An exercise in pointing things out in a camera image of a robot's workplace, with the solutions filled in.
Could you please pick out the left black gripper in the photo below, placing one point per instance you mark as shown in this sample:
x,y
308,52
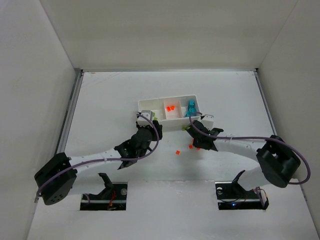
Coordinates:
x,y
155,128

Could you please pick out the large blue lego brick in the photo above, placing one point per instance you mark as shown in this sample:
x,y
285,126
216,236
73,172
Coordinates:
x,y
191,112

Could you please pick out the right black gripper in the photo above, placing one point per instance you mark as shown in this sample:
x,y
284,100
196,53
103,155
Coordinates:
x,y
194,126

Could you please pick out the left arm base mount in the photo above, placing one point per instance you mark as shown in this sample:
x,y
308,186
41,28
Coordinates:
x,y
113,197

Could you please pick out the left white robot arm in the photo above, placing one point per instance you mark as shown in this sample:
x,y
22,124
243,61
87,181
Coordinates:
x,y
62,175

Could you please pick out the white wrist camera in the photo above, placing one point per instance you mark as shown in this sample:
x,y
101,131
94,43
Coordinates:
x,y
144,118
207,121

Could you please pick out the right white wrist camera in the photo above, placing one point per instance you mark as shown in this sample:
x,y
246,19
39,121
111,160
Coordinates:
x,y
207,121

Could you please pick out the white three-compartment sorting tray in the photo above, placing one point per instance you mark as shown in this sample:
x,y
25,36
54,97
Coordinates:
x,y
173,120

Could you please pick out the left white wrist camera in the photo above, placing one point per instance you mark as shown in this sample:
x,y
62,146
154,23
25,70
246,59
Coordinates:
x,y
144,118

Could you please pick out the blue lego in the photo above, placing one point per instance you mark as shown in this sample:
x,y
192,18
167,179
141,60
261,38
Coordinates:
x,y
191,104

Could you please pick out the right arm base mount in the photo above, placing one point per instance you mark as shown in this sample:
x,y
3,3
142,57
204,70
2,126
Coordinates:
x,y
232,196

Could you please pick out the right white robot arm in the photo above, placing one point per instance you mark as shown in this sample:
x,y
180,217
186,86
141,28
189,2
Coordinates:
x,y
277,161

